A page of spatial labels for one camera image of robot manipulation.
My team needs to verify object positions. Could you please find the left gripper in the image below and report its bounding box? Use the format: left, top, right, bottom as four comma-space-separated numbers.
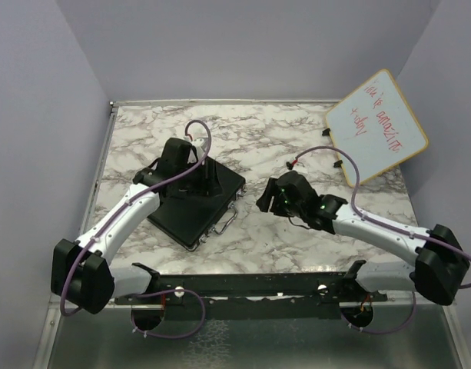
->
177, 159, 224, 197

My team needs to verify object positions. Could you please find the black foam-lined poker case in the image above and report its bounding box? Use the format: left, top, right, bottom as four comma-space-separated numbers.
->
148, 158, 246, 251

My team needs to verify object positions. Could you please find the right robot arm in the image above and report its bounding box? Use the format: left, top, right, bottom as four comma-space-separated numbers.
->
256, 171, 469, 306

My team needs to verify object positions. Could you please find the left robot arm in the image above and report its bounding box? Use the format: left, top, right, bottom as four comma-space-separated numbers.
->
51, 135, 216, 317

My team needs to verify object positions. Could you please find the white dry-erase board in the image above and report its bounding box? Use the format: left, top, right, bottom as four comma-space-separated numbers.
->
325, 69, 429, 187

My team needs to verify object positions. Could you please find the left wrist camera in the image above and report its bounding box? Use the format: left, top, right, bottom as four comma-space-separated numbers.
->
187, 138, 208, 164

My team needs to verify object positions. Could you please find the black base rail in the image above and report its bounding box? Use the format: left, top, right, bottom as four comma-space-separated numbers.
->
114, 262, 387, 321

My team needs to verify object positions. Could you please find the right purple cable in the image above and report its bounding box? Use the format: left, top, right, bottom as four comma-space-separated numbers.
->
287, 147, 471, 334

